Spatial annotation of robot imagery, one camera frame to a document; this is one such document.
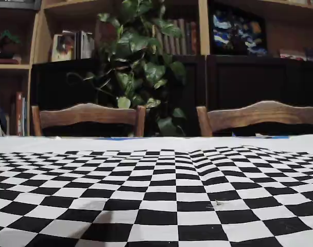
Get starry night painting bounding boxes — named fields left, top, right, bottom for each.
left=212, top=7, right=268, bottom=56

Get stack of picture books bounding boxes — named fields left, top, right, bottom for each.
left=50, top=30, right=95, bottom=62

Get green pothos plant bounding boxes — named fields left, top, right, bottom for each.
left=66, top=0, right=188, bottom=137

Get upright thin red books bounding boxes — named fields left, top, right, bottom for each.
left=14, top=91, right=29, bottom=136

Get light wooden bookshelf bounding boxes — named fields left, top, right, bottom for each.
left=0, top=0, right=313, bottom=137

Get black cabinet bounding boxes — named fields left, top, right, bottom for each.
left=30, top=55, right=313, bottom=137

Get brown wooden chair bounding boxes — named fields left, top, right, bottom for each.
left=31, top=102, right=147, bottom=137
left=196, top=100, right=313, bottom=137

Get black white checkered cloth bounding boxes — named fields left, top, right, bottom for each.
left=0, top=135, right=313, bottom=247

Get small bonsai model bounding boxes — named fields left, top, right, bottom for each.
left=0, top=29, right=23, bottom=65

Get row of brown books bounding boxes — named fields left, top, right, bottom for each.
left=152, top=18, right=198, bottom=56

